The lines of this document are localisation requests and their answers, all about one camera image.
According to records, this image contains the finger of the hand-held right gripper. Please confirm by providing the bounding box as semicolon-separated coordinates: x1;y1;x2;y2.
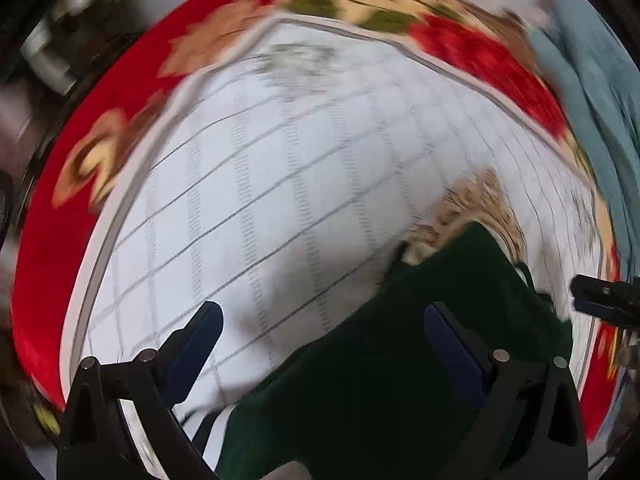
574;299;640;329
570;274;640;303

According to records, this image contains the white checked mat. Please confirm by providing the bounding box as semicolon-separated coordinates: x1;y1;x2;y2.
60;17;608;480

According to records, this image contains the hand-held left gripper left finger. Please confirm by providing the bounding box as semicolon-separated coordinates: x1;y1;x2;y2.
56;301;224;480

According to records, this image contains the green striped sweater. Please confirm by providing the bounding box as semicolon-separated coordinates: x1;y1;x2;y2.
185;222;573;480

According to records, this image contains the light blue cloth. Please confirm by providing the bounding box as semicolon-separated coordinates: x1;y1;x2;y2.
529;0;640;283

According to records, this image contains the tan patterned cloth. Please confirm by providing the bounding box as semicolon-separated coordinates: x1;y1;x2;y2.
407;167;531;266

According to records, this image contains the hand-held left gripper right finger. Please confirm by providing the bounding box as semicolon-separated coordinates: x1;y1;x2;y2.
424;302;589;480

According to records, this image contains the small yellow object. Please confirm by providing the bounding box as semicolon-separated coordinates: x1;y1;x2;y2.
34;400;62;436

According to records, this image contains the red floral blanket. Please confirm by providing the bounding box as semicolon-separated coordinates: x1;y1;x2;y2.
10;0;626;443

